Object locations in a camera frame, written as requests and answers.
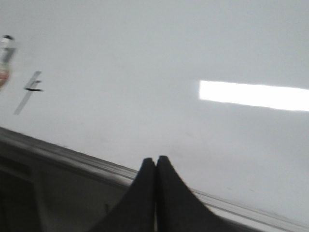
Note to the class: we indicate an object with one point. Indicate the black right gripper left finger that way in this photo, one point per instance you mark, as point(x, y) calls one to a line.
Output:
point(135, 211)

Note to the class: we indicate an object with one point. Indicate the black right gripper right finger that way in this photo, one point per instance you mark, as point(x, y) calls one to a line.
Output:
point(178, 209)

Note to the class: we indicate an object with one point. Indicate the white whiteboard marker black tip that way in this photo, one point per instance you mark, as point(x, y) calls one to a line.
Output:
point(7, 50)

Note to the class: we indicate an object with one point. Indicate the dark metal whiteboard tray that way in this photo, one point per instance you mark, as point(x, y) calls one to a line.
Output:
point(27, 147)

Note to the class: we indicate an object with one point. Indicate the white whiteboard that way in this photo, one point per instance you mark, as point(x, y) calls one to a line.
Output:
point(119, 80)

